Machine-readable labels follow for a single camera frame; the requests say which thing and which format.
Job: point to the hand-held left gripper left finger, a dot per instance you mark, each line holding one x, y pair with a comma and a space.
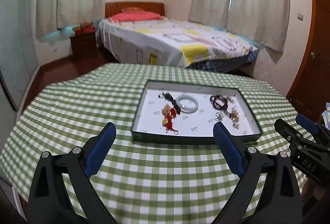
100, 149

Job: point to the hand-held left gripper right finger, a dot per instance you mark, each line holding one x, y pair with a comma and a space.
228, 149

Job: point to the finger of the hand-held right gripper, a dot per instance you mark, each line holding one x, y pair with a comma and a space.
306, 123
286, 128

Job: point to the dark green jewelry tray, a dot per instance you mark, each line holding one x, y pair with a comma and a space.
196, 137

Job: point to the white jade bangle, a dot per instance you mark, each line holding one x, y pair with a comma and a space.
187, 104

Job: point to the red tassel ornament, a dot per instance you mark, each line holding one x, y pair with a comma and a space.
171, 124

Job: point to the red flower gold ornament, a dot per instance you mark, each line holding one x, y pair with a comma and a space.
173, 111

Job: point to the small gold brooch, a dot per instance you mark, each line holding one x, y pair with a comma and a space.
165, 111

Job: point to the person's right hand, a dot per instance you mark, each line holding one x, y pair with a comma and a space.
315, 189

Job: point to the blue printed packet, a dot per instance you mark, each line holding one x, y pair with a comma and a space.
327, 118

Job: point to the brown wooden door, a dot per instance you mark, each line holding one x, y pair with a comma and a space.
312, 72

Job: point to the green checked tablecloth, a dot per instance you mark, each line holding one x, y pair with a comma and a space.
77, 100

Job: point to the metal door knob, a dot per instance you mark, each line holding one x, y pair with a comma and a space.
313, 55

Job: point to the blue checked bed skirt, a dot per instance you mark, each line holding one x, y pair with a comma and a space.
226, 64

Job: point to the dark wooden nightstand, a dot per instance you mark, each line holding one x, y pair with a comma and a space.
83, 46

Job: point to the red gift boxes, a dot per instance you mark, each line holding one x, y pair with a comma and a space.
85, 28

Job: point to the bed with patterned cover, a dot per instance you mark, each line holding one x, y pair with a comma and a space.
167, 38

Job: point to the pink pillow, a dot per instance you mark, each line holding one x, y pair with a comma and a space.
136, 16

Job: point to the wooden bed headboard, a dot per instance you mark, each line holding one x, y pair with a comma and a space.
113, 7

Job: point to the orange patterned pillow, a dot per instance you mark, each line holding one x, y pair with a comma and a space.
131, 9

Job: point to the white wardrobe door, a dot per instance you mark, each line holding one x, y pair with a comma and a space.
15, 33

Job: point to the wall light switch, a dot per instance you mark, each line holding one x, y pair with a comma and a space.
300, 16

